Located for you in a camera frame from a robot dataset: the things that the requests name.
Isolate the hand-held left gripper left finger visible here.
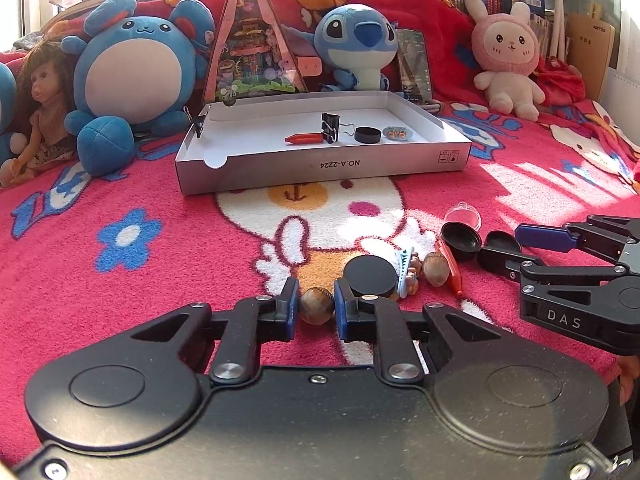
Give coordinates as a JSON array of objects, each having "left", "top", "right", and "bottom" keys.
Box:
[{"left": 127, "top": 276, "right": 301, "bottom": 387}]

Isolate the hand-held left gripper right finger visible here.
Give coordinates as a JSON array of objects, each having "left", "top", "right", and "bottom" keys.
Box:
[{"left": 334, "top": 279, "right": 503, "bottom": 386}]

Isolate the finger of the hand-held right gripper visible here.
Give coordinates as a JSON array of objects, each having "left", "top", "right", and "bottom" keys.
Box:
[
  {"left": 504, "top": 256, "right": 623, "bottom": 287},
  {"left": 514, "top": 214, "right": 640, "bottom": 265}
]

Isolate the brown nut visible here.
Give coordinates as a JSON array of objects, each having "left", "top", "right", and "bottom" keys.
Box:
[
  {"left": 421, "top": 251, "right": 449, "bottom": 287},
  {"left": 299, "top": 286, "right": 336, "bottom": 325}
]

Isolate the white cardboard box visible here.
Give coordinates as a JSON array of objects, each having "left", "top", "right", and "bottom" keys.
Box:
[{"left": 175, "top": 90, "right": 472, "bottom": 196}]

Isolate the large black binder clip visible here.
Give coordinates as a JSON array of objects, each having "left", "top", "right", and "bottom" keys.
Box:
[{"left": 320, "top": 112, "right": 356, "bottom": 144}]

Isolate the large black round lid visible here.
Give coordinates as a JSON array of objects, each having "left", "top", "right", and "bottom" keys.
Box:
[{"left": 342, "top": 255, "right": 401, "bottom": 301}]

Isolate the blue hair clip with bears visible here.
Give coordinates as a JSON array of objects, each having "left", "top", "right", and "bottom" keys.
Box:
[{"left": 395, "top": 247, "right": 421, "bottom": 301}]

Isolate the clear plastic dome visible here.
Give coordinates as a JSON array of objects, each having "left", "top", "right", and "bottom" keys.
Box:
[{"left": 444, "top": 201, "right": 483, "bottom": 231}]

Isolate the red cloth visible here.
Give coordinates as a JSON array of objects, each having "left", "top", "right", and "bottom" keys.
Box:
[{"left": 542, "top": 57, "right": 586, "bottom": 106}]

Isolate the red printed blanket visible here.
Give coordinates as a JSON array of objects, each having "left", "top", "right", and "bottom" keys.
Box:
[{"left": 0, "top": 0, "right": 640, "bottom": 401}]

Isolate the pink bunny plush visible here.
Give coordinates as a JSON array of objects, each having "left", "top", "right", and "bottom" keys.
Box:
[{"left": 464, "top": 0, "right": 545, "bottom": 122}]

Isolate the small black binder clip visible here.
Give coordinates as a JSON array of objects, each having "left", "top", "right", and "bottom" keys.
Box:
[{"left": 182, "top": 107, "right": 208, "bottom": 139}]

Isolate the dark rectangular box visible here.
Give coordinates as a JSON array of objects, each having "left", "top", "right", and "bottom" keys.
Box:
[{"left": 395, "top": 27, "right": 441, "bottom": 106}]

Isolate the white pipe stand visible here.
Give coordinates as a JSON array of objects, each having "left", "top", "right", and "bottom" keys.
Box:
[{"left": 537, "top": 0, "right": 571, "bottom": 61}]

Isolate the triangular toy package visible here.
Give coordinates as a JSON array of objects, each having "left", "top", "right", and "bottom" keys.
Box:
[{"left": 202, "top": 0, "right": 311, "bottom": 107}]

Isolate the blue alien plush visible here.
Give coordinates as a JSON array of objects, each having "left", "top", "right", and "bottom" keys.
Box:
[{"left": 280, "top": 2, "right": 401, "bottom": 93}]

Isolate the blue round mouse plush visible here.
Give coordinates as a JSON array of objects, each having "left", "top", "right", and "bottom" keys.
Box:
[{"left": 62, "top": 0, "right": 217, "bottom": 177}]

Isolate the brown-haired doll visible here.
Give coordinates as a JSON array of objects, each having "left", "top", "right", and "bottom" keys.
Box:
[{"left": 0, "top": 37, "right": 81, "bottom": 188}]

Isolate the blue cat plush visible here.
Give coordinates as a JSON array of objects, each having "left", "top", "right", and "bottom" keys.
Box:
[{"left": 0, "top": 62, "right": 18, "bottom": 161}]

